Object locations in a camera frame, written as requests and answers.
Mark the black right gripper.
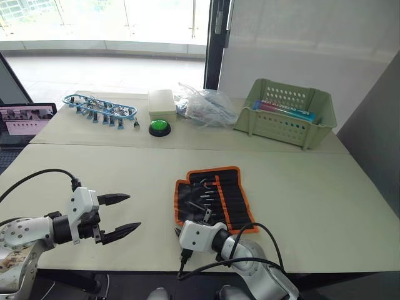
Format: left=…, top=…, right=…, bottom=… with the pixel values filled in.
left=174, top=201, right=214, bottom=241

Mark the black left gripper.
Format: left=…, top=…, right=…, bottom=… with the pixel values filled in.
left=77, top=193, right=143, bottom=246

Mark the black orange-trimmed tool roll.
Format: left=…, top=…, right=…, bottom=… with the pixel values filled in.
left=173, top=166, right=261, bottom=234

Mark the grey rounded shape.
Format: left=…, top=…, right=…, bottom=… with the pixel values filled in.
left=214, top=284, right=248, bottom=300
left=146, top=287, right=172, bottom=300

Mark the green push button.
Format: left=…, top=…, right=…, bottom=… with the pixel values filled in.
left=148, top=119, right=173, bottom=138

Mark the clear plastic bag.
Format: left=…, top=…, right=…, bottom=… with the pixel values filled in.
left=174, top=81, right=239, bottom=130

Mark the pale green perforated basket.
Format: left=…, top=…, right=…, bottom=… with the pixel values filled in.
left=233, top=77, right=338, bottom=152

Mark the beige rectangular box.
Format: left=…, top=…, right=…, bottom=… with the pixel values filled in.
left=147, top=89, right=178, bottom=121

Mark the silver robot body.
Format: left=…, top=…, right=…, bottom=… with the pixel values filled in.
left=0, top=245, right=39, bottom=300

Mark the pink and blue tube package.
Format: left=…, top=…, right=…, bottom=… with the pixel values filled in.
left=252, top=99, right=323, bottom=124

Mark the open laptop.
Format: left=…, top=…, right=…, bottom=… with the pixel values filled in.
left=0, top=102, right=58, bottom=148

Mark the dark framed panel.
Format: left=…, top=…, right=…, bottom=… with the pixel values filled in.
left=0, top=51, right=34, bottom=106

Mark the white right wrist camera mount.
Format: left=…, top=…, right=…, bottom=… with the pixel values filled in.
left=178, top=219, right=228, bottom=253

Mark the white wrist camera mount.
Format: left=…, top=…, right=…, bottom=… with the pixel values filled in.
left=69, top=186, right=101, bottom=246
left=178, top=219, right=228, bottom=253

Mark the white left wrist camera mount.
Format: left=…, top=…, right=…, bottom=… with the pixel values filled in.
left=69, top=186, right=101, bottom=246

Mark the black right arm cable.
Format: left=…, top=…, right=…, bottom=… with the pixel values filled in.
left=176, top=222, right=286, bottom=281

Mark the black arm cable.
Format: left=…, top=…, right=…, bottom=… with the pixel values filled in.
left=0, top=168, right=83, bottom=204
left=176, top=222, right=286, bottom=281

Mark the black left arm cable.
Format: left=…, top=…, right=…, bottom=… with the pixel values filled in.
left=0, top=168, right=83, bottom=204

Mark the blue wire rack with clips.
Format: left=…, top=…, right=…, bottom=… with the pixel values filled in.
left=62, top=92, right=139, bottom=131

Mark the black door frame post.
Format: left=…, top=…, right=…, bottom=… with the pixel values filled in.
left=202, top=0, right=234, bottom=92

